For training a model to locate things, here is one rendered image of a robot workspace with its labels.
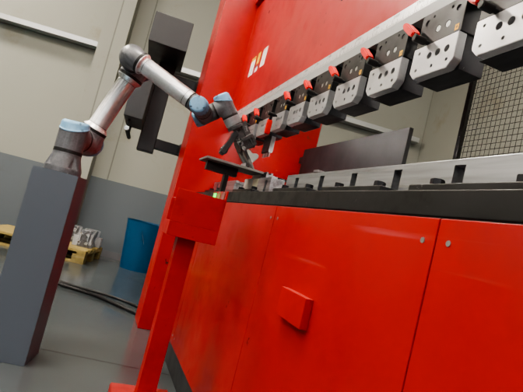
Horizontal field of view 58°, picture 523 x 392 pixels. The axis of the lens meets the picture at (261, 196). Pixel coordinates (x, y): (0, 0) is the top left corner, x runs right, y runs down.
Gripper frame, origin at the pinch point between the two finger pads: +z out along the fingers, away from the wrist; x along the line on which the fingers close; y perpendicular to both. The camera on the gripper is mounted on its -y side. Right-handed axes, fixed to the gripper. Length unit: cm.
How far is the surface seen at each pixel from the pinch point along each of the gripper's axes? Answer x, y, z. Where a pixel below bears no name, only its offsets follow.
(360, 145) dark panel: 7, 62, 15
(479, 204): -151, -17, 7
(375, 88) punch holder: -94, 13, -12
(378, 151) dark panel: -11, 59, 19
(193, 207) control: -57, -39, -1
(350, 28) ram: -68, 31, -32
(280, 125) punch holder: -22.7, 13.2, -12.1
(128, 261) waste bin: 321, -70, 60
